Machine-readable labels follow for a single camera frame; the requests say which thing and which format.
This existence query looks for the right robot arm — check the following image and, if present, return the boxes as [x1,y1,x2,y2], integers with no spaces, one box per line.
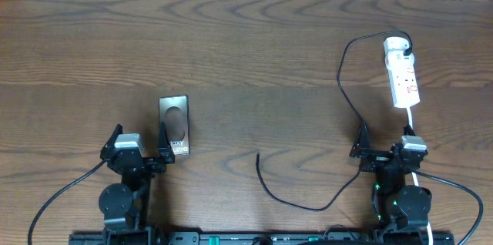
[350,122,432,243]

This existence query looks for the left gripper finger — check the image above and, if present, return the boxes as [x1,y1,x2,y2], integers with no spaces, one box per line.
[102,124,122,156]
[156,122,175,163]

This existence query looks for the black charging cable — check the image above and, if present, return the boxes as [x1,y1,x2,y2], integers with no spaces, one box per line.
[255,30,414,213]

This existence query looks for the white power strip cord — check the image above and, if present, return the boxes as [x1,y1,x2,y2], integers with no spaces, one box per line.
[405,106,435,245]

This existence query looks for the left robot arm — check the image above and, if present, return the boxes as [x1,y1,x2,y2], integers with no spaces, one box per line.
[99,122,175,245]

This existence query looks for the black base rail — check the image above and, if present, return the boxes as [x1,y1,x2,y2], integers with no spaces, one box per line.
[69,230,456,245]

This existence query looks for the Galaxy smartphone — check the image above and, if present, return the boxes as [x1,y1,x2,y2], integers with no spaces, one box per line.
[159,95,191,156]

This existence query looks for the white power strip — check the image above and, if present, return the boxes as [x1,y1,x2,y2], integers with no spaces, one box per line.
[385,50,420,109]

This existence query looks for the white USB charger plug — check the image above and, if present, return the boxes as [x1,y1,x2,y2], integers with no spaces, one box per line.
[384,36,412,55]

